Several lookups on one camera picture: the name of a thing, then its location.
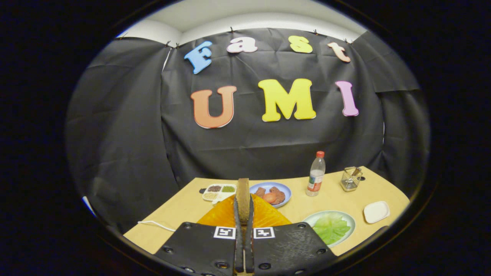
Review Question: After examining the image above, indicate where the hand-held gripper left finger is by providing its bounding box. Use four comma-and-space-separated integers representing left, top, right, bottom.
153, 194, 244, 276

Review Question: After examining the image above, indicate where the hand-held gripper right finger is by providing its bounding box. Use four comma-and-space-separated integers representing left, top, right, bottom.
245, 194, 338, 276

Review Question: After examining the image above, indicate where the brown toasted bread slice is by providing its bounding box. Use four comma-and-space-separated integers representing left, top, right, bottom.
235, 177, 251, 274

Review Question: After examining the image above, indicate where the green lettuce leaf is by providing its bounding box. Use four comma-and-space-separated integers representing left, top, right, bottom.
313, 214, 351, 245

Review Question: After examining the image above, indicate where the white divided seasoning dish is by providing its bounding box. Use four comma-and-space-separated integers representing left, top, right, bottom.
202, 183, 237, 204

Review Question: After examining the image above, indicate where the blue plate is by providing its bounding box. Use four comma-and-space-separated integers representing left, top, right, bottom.
249, 182, 292, 209

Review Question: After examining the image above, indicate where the clear plastic water bottle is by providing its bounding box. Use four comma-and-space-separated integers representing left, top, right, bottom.
306, 151, 326, 197

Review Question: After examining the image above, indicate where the black backdrop cloth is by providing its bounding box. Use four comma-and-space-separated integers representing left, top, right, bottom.
64, 27, 431, 234

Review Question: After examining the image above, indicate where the pale green round plate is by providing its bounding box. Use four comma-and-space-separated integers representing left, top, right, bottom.
303, 210, 356, 248

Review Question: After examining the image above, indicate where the small white plate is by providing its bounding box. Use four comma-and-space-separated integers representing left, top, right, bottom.
363, 201, 390, 224

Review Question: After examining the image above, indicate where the white toaster cable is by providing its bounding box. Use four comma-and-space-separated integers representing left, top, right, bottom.
137, 220, 176, 233

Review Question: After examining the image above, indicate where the metal wire cutlery holder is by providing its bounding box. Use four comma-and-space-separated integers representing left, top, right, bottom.
340, 166, 363, 192

